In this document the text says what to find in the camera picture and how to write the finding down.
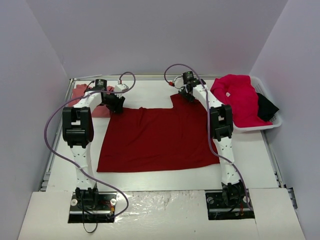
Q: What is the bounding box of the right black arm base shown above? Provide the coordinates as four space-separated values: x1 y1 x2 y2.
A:
205 187 255 221

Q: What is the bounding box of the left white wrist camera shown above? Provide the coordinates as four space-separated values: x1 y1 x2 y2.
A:
113 79 129 95

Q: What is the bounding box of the thin black cable loop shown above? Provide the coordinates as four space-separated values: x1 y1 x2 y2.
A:
81 199 100 234

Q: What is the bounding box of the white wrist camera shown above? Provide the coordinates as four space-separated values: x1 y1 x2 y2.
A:
113 79 129 95
169 75 185 90

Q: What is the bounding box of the black garment in basket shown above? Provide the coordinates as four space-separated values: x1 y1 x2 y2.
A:
257 93 280 122

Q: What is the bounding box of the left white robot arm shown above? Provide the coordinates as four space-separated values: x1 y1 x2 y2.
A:
62 79 129 209

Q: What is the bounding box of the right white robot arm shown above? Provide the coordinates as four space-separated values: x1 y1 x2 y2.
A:
178 71 246 207

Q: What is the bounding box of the folded salmon pink t-shirt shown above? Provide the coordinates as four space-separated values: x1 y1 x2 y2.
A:
67 84 114 118

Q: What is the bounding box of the white plastic laundry basket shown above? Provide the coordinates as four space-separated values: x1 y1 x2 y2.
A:
233 75 282 132

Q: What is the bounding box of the bright pink t-shirt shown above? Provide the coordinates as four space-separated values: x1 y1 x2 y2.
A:
210 74 272 128

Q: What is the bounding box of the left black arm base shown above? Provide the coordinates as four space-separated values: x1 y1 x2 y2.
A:
68 188 117 224

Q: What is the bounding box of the dark red t-shirt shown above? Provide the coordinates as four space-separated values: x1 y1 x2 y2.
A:
97 94 220 173

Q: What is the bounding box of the white foreground cover board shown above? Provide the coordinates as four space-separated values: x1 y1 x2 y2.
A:
19 188 304 240

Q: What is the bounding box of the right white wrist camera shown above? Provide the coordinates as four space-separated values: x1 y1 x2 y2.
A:
169 75 185 90

